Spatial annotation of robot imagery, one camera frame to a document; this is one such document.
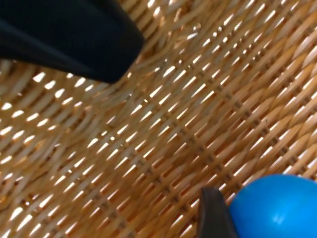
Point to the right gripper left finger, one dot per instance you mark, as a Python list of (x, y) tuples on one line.
[(69, 37)]

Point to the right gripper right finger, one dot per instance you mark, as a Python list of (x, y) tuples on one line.
[(214, 215)]

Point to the blue ball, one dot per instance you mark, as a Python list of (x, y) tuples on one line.
[(277, 208)]

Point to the pale brown wicker basket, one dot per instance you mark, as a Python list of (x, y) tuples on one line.
[(158, 129)]

